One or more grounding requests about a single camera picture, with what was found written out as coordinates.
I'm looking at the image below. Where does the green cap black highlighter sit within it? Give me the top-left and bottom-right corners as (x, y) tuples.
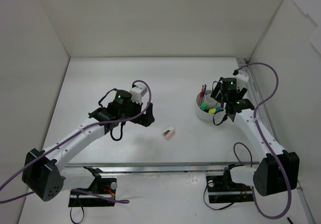
(201, 103), (207, 110)

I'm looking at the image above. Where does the yellow cap black highlighter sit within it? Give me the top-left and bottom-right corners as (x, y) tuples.
(208, 108), (216, 114)

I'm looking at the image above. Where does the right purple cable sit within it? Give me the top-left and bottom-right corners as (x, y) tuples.
(233, 62), (293, 219)

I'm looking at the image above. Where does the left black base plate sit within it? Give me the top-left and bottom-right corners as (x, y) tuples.
(68, 176), (117, 207)

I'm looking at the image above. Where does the blue pen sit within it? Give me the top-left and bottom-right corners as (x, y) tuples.
(200, 84), (207, 105)

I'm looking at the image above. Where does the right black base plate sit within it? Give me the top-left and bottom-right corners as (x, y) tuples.
(206, 175), (254, 204)

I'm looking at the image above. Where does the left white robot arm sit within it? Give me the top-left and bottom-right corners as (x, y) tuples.
(22, 84), (155, 201)

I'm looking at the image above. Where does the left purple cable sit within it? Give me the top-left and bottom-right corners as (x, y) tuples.
(0, 80), (152, 204)

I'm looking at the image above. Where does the white divided round container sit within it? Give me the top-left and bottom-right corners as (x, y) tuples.
(195, 90), (223, 121)

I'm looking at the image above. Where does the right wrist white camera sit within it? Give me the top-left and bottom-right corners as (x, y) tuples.
(233, 70), (249, 89)

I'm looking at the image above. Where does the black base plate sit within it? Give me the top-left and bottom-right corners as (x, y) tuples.
(68, 176), (117, 207)
(206, 175), (254, 204)

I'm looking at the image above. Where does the red pen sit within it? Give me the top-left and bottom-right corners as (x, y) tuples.
(199, 84), (206, 107)

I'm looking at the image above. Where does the wrist white camera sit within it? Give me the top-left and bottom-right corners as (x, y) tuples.
(233, 70), (249, 89)
(129, 84), (147, 104)

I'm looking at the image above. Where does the purple cable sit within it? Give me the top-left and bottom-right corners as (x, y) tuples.
(233, 62), (293, 219)
(0, 80), (152, 204)

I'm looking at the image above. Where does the pink white stapler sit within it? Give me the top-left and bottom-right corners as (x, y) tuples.
(162, 127), (175, 140)

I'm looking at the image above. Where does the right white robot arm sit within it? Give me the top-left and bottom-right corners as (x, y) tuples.
(211, 77), (299, 196)

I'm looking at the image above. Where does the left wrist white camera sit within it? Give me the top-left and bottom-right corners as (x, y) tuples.
(129, 84), (147, 104)

